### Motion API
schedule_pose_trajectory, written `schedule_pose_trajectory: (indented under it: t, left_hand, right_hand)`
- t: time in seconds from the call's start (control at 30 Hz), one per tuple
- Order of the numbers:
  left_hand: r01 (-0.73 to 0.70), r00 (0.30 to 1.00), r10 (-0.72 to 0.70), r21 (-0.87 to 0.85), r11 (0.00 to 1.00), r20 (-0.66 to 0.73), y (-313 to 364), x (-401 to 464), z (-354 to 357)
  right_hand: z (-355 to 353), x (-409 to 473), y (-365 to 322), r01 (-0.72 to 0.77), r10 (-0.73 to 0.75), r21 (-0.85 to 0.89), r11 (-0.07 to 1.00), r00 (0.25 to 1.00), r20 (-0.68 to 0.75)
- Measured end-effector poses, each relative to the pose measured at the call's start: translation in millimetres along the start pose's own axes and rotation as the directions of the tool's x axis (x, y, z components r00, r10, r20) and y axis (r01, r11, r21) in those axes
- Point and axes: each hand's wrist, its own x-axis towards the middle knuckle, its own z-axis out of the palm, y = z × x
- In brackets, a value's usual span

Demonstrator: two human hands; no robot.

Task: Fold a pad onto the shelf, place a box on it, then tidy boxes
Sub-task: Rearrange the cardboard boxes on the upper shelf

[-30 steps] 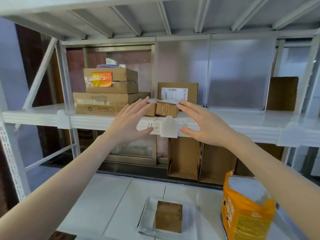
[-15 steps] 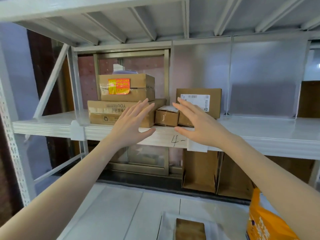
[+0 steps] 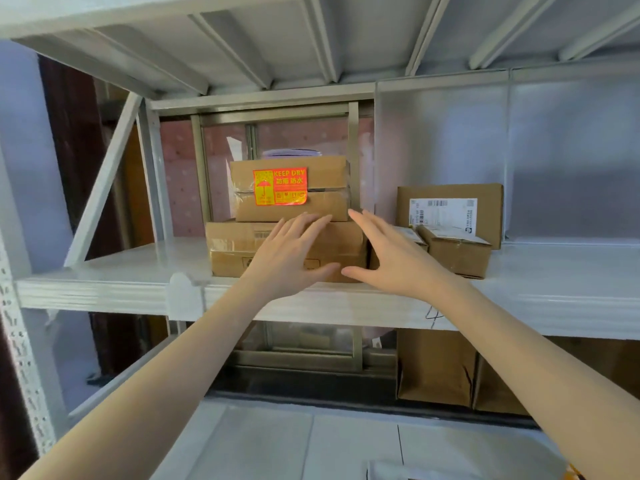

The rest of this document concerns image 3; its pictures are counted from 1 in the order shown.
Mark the person's right hand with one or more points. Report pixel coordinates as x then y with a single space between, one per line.
400 267

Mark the person's left hand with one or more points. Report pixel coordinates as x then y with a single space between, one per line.
280 264

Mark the person's left thumb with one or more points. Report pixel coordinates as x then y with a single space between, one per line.
320 274

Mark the person's left middle finger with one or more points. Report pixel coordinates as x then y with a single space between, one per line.
305 225

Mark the person's left little finger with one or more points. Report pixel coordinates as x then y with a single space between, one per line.
276 232

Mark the person's right thumb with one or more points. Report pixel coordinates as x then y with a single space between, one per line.
359 273

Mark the person's right forearm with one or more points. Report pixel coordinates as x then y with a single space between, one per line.
540 384

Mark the person's left forearm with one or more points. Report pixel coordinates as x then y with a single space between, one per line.
150 389

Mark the large taped cardboard box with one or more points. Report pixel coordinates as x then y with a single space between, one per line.
235 249

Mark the cardboard box with red label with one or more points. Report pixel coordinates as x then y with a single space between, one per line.
290 177

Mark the white flat package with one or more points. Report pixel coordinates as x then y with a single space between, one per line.
292 152

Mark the small flat cardboard box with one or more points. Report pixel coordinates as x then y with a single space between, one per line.
457 254

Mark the plain brown cardboard box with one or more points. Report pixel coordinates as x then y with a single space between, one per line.
435 364

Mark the upright cardboard box white label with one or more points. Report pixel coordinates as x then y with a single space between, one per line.
487 209

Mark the white metal shelf rack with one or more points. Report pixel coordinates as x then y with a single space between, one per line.
100 282

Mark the wide brown cardboard box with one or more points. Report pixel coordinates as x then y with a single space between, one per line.
505 389

